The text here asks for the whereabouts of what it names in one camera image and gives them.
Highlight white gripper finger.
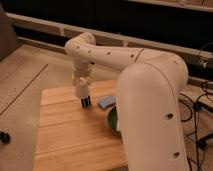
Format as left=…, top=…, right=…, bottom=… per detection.
left=87, top=77, right=92, bottom=85
left=72, top=76, right=78, bottom=86

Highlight white ceramic cup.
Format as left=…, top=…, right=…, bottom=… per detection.
left=75, top=78, right=91, bottom=109

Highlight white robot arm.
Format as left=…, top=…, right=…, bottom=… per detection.
left=65, top=32, right=189, bottom=171

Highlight blue eraser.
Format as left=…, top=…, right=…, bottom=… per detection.
left=98, top=96, right=115, bottom=110

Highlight green bowl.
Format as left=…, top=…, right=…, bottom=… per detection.
left=107, top=107, right=120, bottom=135

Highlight wooden board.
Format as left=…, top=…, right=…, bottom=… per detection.
left=33, top=80, right=127, bottom=171

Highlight black caster wheel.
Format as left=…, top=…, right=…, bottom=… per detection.
left=0, top=131, right=10, bottom=144

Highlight black cables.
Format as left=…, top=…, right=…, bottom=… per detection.
left=178, top=41, right=213, bottom=171

